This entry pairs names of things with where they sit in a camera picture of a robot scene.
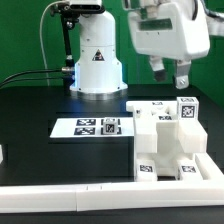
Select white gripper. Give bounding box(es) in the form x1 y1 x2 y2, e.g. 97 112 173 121
127 0 210 89

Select white tagged cube nut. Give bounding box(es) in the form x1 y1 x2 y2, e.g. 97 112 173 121
103 117 119 135
177 97 199 119

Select white chair seat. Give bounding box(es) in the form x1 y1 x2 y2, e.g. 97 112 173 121
134 115 182 176

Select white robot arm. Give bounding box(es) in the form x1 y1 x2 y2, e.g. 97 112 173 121
69 0 224 98

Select white L-shaped fence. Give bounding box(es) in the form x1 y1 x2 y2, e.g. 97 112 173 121
0 154 224 213

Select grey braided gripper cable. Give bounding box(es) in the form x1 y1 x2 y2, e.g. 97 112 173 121
191 0 224 36

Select black camera on stand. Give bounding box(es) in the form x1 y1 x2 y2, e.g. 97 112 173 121
50 0 105 88

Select white marker base plate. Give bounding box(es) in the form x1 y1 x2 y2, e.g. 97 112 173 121
50 117 134 139

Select grey camera cable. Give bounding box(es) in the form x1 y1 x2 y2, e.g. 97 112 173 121
38 0 69 87

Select black base cables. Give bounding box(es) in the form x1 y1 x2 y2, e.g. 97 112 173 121
0 66 76 89

